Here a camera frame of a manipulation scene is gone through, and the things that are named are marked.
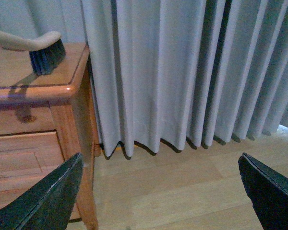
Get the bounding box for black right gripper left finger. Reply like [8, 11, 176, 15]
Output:
[0, 153, 84, 230]

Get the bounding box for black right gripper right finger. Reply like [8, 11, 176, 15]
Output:
[238, 153, 288, 230]

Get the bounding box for beige hand brush black bristles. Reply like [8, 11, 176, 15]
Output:
[0, 31, 66, 76]

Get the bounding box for wooden nightstand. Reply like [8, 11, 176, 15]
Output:
[0, 43, 99, 230]

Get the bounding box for light grey curtain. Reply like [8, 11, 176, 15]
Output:
[0, 0, 288, 161]

